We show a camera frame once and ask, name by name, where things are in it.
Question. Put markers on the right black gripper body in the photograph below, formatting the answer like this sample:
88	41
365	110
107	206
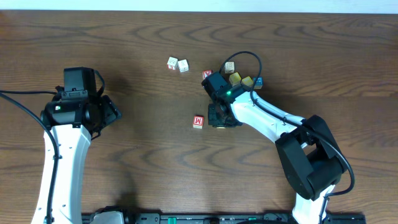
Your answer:
216	118

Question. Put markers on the red M letter block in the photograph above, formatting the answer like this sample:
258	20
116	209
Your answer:
198	122

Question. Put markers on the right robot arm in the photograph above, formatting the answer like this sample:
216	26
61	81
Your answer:
311	159

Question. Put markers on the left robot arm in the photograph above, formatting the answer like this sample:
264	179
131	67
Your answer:
72	119

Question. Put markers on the yellow block left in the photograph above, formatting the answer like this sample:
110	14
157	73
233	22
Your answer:
235	79

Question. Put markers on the yellow block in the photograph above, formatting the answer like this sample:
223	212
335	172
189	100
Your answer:
235	79
247	81

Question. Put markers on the yellow block right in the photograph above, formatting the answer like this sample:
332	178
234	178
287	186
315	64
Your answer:
247	81

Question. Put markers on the red A letter block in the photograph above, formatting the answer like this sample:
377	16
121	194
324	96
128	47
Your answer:
206	73

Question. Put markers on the white B letter block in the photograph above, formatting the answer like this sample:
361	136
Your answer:
229	67

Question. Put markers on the blue picture block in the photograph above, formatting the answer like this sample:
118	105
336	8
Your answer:
258	83

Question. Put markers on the white block red side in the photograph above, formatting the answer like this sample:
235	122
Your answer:
172	63

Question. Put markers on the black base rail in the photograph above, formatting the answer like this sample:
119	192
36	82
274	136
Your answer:
116	217

